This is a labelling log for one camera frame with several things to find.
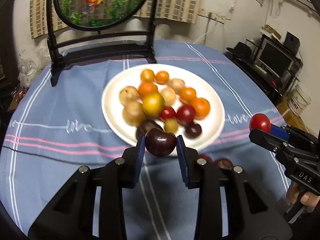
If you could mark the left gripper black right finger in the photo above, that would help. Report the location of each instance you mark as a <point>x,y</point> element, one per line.
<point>181,153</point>

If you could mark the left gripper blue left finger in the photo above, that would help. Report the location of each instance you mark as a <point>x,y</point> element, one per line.
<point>138,156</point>

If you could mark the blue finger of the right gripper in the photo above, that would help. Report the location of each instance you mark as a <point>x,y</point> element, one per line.
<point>266,141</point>
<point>279,132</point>

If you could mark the dark brown purple fruit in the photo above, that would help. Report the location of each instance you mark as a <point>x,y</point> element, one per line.
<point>160,143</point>

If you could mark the small dark plum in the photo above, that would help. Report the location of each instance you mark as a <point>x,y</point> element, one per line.
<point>193,130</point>

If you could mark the small olive yellow fruit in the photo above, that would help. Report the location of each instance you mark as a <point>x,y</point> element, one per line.
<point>171,126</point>

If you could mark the tan oblong fruit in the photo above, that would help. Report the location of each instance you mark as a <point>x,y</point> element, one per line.
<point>133,113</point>

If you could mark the small red cherry tomato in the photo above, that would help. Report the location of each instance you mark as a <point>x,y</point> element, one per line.
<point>167,113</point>

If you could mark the yellow green tomato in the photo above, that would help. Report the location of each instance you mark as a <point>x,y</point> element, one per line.
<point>153,104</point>

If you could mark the small brown fruit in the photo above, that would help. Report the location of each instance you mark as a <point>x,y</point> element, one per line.
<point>127,94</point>

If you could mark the small tan fruit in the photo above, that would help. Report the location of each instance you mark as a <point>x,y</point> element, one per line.
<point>169,96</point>

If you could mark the pale yellow potato fruit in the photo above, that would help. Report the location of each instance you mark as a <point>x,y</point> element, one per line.
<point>176,84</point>

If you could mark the yellow orange tomato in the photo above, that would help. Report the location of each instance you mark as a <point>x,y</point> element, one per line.
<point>147,75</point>

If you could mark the small orange tangerine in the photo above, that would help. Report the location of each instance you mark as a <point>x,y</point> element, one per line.
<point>162,77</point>

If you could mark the large dark red plum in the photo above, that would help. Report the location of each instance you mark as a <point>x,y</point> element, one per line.
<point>206,157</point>

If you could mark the dark maroon wrinkled fruit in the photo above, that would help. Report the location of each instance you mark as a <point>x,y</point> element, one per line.
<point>224,164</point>

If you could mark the person's right hand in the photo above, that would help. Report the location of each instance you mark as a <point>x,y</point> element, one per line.
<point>308,199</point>

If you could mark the white plastic bucket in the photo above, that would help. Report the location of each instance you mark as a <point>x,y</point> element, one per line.
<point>298,101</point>

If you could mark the computer monitor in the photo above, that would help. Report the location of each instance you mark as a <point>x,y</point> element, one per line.
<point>274,59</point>

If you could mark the white oval plate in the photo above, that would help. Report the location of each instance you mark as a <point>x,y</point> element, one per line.
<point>212,124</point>

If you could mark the blue striped tablecloth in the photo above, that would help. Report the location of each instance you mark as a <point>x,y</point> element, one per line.
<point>57,129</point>

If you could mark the round goldfish screen ornament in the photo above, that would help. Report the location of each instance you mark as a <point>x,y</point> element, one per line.
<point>63,61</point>

